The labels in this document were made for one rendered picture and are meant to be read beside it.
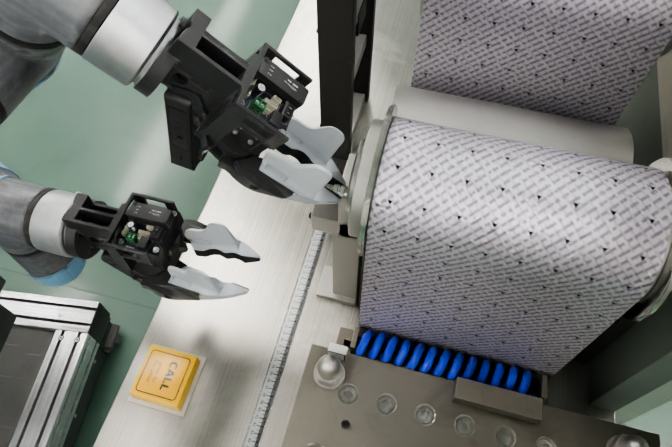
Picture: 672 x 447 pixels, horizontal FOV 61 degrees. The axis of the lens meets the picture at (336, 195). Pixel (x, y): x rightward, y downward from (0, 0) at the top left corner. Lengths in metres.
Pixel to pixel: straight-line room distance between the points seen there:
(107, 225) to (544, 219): 0.47
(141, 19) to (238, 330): 0.52
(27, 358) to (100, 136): 0.95
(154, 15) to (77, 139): 1.94
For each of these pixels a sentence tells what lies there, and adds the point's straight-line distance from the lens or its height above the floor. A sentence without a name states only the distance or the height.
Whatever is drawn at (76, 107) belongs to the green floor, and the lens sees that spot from 2.51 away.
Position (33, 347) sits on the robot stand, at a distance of 1.76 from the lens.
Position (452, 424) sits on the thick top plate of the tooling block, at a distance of 0.69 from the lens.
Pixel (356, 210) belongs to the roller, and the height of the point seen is 1.27.
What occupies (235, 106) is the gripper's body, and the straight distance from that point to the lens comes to 0.45.
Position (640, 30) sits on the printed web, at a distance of 0.63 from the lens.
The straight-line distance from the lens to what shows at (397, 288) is 0.59.
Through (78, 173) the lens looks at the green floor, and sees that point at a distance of 2.29.
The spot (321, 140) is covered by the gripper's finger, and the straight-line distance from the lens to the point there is 0.53.
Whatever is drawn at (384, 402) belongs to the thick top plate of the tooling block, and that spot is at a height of 1.02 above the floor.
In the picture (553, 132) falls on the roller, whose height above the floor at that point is 1.23.
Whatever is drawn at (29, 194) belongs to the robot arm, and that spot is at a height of 1.15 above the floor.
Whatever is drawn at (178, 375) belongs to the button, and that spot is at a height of 0.92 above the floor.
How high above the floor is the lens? 1.70
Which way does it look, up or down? 57 degrees down
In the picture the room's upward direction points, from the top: straight up
